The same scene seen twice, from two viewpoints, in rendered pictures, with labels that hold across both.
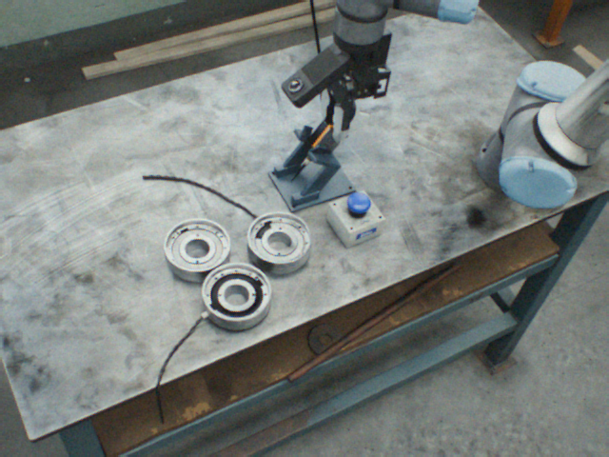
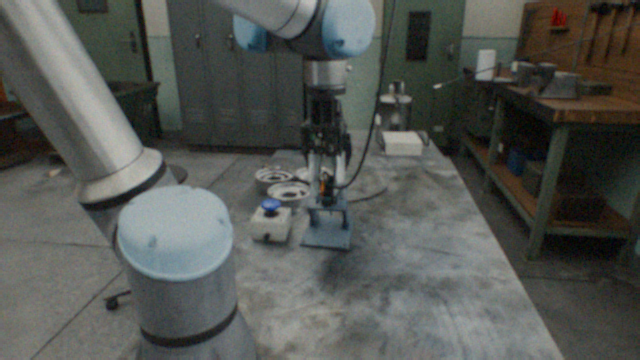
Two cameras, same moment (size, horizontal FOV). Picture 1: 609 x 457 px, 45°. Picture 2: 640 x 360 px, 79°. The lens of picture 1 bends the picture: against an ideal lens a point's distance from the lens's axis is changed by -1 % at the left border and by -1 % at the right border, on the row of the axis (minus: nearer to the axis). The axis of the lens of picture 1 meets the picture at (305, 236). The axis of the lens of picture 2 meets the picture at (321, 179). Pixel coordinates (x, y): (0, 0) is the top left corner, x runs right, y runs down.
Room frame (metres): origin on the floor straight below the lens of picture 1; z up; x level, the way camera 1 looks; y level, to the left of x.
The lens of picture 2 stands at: (1.36, -0.56, 1.22)
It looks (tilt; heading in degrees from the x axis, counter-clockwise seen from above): 22 degrees down; 132
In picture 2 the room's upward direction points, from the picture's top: straight up
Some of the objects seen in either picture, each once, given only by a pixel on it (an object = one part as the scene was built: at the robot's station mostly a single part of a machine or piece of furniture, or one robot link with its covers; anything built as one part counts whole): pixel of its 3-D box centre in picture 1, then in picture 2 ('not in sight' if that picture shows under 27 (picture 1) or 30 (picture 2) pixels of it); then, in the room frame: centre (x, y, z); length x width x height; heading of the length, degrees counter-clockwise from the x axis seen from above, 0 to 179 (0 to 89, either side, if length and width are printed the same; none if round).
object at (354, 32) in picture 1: (358, 19); (327, 73); (0.91, -0.03, 1.14); 0.08 x 0.08 x 0.05
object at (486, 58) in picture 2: not in sight; (485, 64); (0.30, 2.37, 0.96); 0.12 x 0.11 x 0.20; 35
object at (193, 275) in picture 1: (197, 251); (314, 180); (0.68, 0.17, 0.82); 0.10 x 0.10 x 0.04
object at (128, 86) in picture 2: not in sight; (98, 122); (-2.74, 0.74, 0.35); 1.04 x 0.74 x 0.70; 35
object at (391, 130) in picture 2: not in sight; (396, 115); (0.43, 1.00, 0.83); 0.41 x 0.19 x 0.30; 129
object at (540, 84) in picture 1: (545, 107); (179, 253); (0.98, -0.38, 0.97); 0.13 x 0.12 x 0.14; 171
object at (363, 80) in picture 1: (356, 62); (325, 120); (0.91, -0.04, 1.06); 0.09 x 0.08 x 0.12; 122
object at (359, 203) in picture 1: (357, 208); (271, 212); (0.79, -0.08, 0.85); 0.04 x 0.04 x 0.05
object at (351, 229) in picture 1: (358, 217); (270, 224); (0.79, -0.09, 0.82); 0.08 x 0.07 x 0.05; 125
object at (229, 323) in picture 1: (236, 298); (274, 180); (0.61, 0.09, 0.82); 0.10 x 0.10 x 0.04
